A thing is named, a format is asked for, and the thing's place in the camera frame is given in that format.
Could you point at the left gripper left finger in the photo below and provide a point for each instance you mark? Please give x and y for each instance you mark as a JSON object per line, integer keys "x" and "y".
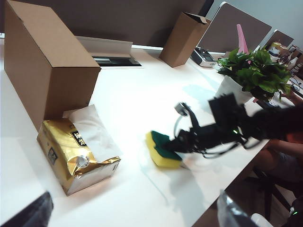
{"x": 30, "y": 212}

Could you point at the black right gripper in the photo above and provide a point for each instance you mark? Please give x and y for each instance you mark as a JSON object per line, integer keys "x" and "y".
{"x": 226, "y": 111}

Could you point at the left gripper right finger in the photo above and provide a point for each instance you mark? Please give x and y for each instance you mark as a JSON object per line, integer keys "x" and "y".
{"x": 233, "y": 212}

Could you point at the yellow sponge green scouring top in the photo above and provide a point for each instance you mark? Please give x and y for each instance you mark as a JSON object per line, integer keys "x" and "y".
{"x": 163, "y": 160}

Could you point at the white AgileX robot base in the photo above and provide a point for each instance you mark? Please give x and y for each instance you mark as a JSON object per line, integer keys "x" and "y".
{"x": 259, "y": 220}

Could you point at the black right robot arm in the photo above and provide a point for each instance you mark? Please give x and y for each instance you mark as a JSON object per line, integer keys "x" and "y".
{"x": 272, "y": 123}

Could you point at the black office chair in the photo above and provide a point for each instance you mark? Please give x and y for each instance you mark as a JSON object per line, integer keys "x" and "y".
{"x": 272, "y": 189}

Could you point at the white plant pot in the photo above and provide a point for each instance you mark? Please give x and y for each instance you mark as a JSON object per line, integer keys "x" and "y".
{"x": 229, "y": 89}

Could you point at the seated person orange shirt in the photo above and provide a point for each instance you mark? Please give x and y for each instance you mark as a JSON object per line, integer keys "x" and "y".
{"x": 279, "y": 153}

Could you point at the grey desktop label printer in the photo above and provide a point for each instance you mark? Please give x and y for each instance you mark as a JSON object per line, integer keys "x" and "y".
{"x": 203, "y": 58}

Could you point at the white tissue sheet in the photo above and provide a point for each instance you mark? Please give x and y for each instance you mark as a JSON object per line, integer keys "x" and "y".
{"x": 92, "y": 127}

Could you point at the green leafy potted plant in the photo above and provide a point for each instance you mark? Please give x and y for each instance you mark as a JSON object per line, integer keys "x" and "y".
{"x": 258, "y": 73}

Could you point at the tall narrow cardboard box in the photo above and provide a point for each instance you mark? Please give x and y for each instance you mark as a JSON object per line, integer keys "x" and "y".
{"x": 180, "y": 40}

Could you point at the pink flat board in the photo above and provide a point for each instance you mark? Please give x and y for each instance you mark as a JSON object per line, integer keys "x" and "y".
{"x": 242, "y": 40}

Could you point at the brown desk partition white edge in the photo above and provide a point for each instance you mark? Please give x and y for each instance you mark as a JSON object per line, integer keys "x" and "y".
{"x": 232, "y": 28}
{"x": 280, "y": 39}

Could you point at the long brown desk partition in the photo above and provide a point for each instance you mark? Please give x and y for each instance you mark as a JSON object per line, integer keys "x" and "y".
{"x": 118, "y": 21}

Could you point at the wide brown cardboard box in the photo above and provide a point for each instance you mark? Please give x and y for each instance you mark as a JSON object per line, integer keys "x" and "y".
{"x": 47, "y": 61}

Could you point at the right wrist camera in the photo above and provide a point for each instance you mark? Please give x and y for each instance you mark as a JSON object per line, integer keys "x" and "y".
{"x": 181, "y": 109}

